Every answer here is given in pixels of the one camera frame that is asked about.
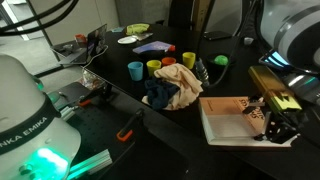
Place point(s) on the small red-orange object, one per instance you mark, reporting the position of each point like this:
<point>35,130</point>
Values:
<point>172,48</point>

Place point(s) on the tablet with lit screen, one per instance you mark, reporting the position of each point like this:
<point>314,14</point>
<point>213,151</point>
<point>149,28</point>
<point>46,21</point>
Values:
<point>273,59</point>

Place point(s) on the white plate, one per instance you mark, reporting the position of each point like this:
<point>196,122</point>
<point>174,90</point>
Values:
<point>127,40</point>

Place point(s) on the black bowl with green ball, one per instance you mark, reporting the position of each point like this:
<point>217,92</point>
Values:
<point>214,67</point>

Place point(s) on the beige and white book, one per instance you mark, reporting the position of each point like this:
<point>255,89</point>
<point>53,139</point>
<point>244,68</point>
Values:
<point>225,123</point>

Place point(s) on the beige cloth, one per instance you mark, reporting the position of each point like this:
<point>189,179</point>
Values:
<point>190,86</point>

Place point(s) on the navy blue cloth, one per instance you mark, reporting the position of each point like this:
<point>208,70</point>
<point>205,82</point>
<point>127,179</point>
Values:
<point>159,92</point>

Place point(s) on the purple UIST book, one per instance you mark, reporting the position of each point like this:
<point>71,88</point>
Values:
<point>156,45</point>

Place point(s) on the black orange-handled clamp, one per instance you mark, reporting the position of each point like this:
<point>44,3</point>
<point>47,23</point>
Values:
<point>126,132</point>

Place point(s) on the blue plastic cup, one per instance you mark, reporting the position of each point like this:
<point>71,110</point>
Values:
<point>135,70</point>

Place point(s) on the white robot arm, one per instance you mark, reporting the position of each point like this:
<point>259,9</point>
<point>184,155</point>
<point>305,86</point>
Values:
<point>289,34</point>

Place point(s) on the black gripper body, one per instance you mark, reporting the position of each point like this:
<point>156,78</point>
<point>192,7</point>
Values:
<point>280,127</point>

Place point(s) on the yellow-green plastic cup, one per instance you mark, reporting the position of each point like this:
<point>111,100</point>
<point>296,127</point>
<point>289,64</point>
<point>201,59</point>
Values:
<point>152,66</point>

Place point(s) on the black perforated mounting board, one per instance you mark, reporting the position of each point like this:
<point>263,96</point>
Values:
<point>142,157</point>

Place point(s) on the black smartphone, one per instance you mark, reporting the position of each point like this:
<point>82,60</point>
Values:
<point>216,35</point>

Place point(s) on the yellow wrist camera box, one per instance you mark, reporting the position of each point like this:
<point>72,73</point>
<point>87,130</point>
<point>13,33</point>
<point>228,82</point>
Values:
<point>272,89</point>

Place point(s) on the red cup on side table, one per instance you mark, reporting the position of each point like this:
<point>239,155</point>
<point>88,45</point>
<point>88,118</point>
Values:
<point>80,38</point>

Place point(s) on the orange plastic cup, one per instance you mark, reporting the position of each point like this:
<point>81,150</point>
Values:
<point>168,61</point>

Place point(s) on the small orange clamp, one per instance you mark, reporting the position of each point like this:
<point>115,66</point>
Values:
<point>101,92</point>

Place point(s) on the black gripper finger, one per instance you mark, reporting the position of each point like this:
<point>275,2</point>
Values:
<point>251,109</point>

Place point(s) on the yellow-green cloth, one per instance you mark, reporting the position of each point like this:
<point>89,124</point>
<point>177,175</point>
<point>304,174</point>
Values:
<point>137,28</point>

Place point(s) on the open laptop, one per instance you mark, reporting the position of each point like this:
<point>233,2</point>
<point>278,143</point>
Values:
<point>80,53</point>

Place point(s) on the green ball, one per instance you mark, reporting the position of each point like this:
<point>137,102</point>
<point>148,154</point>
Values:
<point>221,60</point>

